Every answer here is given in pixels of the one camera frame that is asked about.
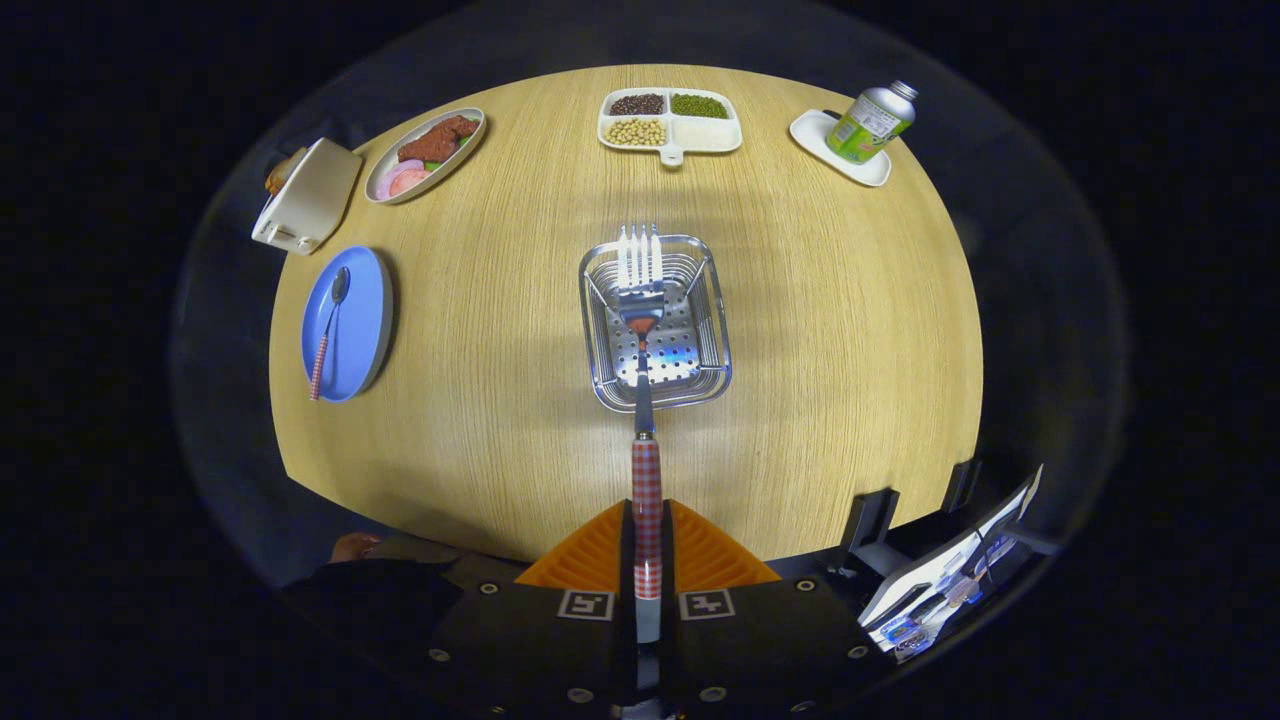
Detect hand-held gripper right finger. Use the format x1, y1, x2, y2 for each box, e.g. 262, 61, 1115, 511
660, 498, 881, 720

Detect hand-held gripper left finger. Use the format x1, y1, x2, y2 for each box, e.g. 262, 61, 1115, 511
415, 498, 641, 720

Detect red checked handle fork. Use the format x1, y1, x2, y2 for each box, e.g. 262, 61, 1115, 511
615, 222, 666, 646

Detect red checked handle spoon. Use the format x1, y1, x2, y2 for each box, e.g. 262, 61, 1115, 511
308, 265, 352, 403

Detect tilted screen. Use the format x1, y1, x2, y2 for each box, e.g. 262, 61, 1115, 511
858, 465, 1046, 661

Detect perforated metal basket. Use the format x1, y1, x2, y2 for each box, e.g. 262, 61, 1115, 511
578, 234, 733, 414

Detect blue round plate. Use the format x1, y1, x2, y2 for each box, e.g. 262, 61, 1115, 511
301, 246, 395, 404

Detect pink ham slices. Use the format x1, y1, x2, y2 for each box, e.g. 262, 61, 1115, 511
375, 158, 433, 199

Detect oval white plate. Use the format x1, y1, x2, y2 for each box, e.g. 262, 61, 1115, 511
364, 107, 487, 206

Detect white toaster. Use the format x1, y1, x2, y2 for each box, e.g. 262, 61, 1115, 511
250, 137, 364, 256

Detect brown meat slices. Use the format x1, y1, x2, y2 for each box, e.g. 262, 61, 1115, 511
397, 114, 480, 164

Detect white divided tray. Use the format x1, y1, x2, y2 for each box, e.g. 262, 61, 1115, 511
597, 87, 744, 167

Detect small white plate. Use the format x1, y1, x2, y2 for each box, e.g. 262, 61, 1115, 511
789, 108, 893, 188

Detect green label metal bottle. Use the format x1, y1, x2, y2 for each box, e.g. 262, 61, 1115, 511
825, 80, 919, 166

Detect brown bread slice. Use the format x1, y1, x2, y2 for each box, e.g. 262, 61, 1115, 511
264, 147, 309, 196

